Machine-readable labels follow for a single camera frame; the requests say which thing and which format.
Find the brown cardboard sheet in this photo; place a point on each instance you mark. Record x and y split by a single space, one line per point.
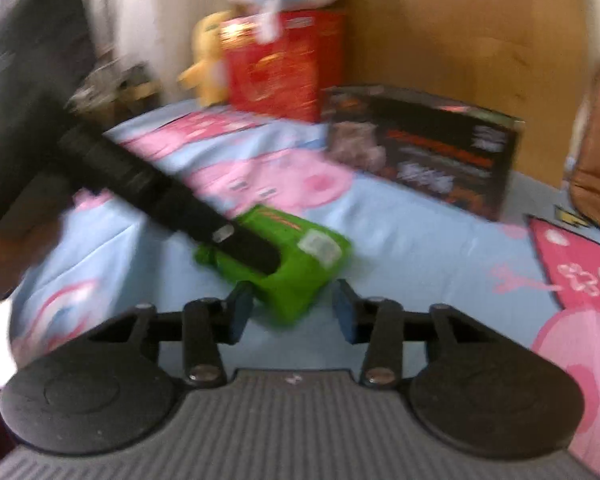
460 25

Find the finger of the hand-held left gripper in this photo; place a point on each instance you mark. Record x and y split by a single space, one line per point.
170 192

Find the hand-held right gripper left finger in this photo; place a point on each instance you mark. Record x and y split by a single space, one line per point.
240 312

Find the yellow plush duck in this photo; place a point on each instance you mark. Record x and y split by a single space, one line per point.
207 57

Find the person's left hand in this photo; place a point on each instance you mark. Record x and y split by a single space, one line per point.
22 260

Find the bright green snack packet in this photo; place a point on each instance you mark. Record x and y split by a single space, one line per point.
300 270

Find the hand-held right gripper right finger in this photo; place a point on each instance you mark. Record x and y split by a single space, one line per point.
345 316

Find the dark clutter beside bed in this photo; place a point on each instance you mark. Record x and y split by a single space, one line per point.
115 87

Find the cartoon pig printed bedsheet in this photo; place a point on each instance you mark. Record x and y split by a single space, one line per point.
430 260

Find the red gift bag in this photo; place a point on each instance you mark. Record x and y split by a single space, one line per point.
280 67

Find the black cardboard box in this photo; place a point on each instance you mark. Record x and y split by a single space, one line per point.
430 150

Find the brown chair cushion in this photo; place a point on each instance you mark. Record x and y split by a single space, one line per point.
595 150

